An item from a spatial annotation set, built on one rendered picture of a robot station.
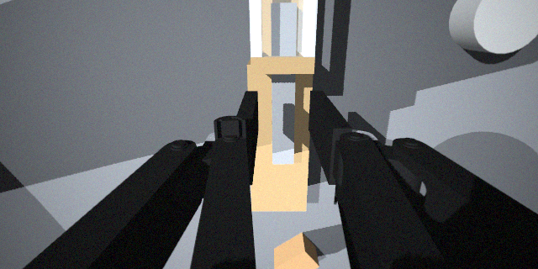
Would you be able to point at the white short cylinder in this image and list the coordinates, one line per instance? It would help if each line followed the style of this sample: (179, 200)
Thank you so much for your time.
(494, 26)

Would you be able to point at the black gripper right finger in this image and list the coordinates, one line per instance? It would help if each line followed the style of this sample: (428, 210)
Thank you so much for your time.
(473, 224)

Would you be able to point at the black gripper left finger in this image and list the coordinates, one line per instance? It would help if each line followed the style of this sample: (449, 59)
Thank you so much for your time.
(138, 225)

